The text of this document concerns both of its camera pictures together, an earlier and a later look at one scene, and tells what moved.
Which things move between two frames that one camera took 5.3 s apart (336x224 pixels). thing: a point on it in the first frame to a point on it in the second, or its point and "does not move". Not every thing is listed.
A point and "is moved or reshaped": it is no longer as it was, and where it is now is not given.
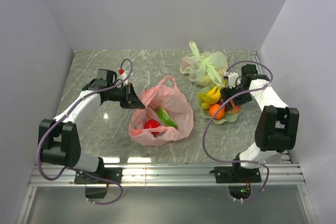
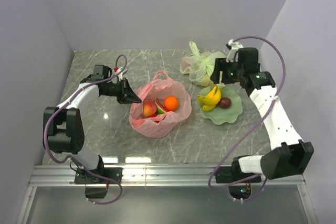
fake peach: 237,109 to 149,108
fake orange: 213,108 to 171,103
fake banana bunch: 212,96 does not move
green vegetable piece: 165,118 to 160,108
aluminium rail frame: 277,176 does not move
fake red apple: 151,123 to 154,116
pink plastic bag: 169,96 is moved or reshaped
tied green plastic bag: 207,68 does not move
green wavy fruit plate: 229,117 does not move
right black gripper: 227,93 to 221,65
